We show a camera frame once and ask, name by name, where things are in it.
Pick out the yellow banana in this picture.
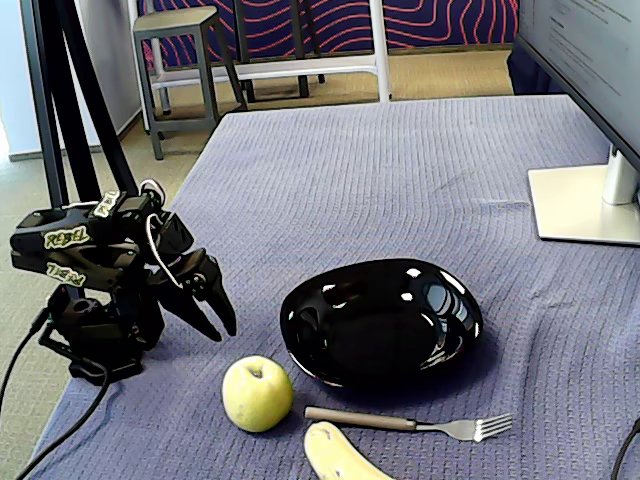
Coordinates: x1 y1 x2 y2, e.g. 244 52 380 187
303 421 399 480

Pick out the glossy black plate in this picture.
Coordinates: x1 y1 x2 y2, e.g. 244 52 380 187
279 257 485 394

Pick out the green apple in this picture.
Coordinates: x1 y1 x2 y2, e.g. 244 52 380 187
221 354 295 434

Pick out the black tripod stand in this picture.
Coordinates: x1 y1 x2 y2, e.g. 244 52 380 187
19 0 142 211

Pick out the blue-grey woven tablecloth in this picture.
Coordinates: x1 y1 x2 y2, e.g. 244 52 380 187
19 94 640 480

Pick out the grey metal stool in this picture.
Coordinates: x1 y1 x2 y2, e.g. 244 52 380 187
132 5 249 161

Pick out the silver monitor stand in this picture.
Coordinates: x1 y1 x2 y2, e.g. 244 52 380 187
527 143 640 249

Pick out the purple panel with red lines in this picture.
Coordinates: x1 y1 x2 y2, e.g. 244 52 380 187
138 0 520 69

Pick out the computer monitor screen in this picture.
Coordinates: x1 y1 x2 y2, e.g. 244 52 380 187
513 0 640 174

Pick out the thick black USB cable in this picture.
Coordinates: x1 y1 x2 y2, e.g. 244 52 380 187
12 359 111 480

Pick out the thin black power cable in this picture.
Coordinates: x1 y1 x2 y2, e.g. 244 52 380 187
0 307 54 416

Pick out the metal fork grey handle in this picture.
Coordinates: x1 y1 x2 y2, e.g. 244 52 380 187
303 405 515 444

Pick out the black chair frame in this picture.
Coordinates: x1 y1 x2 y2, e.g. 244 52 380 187
233 0 327 103

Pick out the white metal bench frame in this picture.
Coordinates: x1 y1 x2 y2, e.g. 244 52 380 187
148 0 392 119

